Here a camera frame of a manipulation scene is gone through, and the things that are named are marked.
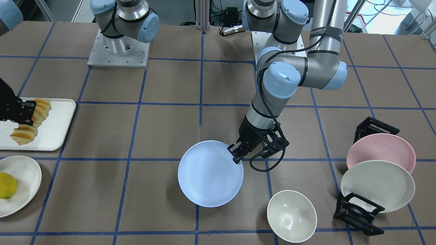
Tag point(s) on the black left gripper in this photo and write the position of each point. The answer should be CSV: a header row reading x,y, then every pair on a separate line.
x,y
249,133

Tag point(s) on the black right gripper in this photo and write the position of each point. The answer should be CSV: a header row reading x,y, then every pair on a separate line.
x,y
7,102

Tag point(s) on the croissant bread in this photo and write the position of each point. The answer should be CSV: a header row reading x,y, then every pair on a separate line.
x,y
41,111
24,134

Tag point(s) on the blue plate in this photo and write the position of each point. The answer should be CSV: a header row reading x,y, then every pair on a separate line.
x,y
208,176

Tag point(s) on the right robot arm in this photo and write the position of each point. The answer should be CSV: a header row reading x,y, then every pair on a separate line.
x,y
116,19

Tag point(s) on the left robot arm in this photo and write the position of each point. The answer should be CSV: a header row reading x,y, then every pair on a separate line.
x,y
281,68

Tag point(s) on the white plate with lemon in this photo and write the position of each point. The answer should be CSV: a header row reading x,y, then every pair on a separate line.
x,y
28,175

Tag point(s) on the cream plate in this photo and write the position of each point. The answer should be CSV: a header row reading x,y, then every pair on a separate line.
x,y
384,183

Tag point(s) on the pink plate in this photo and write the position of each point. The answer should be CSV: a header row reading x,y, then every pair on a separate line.
x,y
382,146

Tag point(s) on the cream serving tray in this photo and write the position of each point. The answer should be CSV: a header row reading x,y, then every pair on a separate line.
x,y
51,133

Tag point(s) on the yellow lemon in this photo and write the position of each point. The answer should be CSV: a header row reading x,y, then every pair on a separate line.
x,y
8,185

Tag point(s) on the cream bowl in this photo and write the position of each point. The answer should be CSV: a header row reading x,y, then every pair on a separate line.
x,y
291,216

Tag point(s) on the black dish rack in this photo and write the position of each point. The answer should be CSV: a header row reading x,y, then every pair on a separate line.
x,y
354,214

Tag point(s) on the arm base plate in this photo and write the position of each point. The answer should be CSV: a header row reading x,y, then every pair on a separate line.
x,y
123,52
261,40

